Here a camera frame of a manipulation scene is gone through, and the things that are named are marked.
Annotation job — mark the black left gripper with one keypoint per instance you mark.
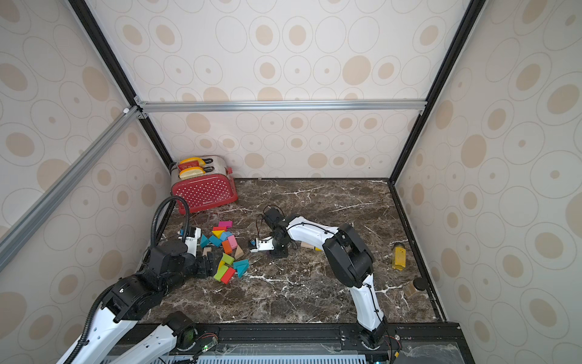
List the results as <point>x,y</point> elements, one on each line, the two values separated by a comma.
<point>205,267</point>

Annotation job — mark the teal triangular block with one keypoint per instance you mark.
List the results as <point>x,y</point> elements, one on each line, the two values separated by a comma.
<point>204,241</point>
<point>241,270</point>

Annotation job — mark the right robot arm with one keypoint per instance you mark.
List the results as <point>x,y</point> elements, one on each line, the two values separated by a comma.
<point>350,260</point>

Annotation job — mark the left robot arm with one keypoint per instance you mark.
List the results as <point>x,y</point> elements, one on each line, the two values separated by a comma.
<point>119,308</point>

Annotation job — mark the lime green block lower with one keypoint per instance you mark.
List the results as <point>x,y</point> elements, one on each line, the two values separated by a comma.
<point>222,270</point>

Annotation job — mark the lime green block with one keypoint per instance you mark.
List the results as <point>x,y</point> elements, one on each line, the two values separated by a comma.
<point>222,270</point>
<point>229,260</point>

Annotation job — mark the lime green block upper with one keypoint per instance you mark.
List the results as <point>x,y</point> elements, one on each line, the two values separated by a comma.
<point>229,260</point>

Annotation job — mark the red rectangular block lower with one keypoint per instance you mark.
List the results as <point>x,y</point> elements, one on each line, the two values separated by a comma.
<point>228,275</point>

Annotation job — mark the teal rectangular block upper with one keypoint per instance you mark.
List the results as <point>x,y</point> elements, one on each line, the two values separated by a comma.
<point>215,241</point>

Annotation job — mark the teal rectangular block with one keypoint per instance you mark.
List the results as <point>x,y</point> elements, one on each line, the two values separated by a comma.
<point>241,264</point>
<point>215,241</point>

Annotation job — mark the orange-red rectangular block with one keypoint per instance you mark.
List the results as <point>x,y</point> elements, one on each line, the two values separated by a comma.
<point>227,247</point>

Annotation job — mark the yellow triangular block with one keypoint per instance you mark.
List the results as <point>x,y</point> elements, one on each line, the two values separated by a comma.
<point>218,233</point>

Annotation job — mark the pink rectangular block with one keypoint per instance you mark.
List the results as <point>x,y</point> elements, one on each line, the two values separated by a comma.
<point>232,241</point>

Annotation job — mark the natural wood triangular block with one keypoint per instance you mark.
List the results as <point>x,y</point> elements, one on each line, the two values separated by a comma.
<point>239,253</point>

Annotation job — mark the light blue triangular block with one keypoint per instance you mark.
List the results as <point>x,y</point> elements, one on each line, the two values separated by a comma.
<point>225,235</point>

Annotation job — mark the teal rectangular block lower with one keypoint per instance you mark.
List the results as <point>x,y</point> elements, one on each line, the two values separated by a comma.
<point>241,264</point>

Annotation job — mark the magenta rectangular block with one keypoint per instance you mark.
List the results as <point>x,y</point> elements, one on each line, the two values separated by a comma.
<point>225,224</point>

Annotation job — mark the red polka dot toy toaster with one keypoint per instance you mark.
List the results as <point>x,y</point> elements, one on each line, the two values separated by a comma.
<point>214,189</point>

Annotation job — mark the toy bread slice front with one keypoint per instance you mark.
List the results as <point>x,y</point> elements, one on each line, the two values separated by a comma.
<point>192,172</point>

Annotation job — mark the toy bread slice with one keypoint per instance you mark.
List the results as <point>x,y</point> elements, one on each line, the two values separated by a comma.
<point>192,172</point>
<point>194,162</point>

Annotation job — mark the toy bread slice rear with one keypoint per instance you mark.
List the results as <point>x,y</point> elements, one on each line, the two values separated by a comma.
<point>194,162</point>

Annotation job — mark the yellow toy bottle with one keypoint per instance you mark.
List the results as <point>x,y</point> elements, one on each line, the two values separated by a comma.
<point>399,257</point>

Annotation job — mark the black lid wooden jar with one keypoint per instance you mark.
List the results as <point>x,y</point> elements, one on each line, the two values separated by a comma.
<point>416,286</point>

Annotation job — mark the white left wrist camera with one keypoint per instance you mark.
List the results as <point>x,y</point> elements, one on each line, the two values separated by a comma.
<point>191,237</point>

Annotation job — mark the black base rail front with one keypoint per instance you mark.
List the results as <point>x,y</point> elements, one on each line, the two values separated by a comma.
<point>441,342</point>

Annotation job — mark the silver aluminium rail back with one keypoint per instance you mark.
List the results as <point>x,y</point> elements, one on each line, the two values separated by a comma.
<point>285,106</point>

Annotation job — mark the silver aluminium rail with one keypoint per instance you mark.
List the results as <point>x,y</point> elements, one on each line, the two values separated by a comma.
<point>20,233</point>
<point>285,106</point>

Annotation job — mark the silver aluminium rail left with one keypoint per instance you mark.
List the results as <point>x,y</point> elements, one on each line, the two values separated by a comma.
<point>20,233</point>

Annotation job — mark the black corner frame post left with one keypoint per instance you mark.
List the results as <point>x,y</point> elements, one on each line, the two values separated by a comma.
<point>92,29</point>

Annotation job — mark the black corner frame post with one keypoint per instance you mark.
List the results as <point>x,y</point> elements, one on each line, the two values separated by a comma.
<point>92,29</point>
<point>466,25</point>

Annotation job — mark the black corner frame post right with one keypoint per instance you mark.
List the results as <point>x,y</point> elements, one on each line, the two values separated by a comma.
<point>466,25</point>

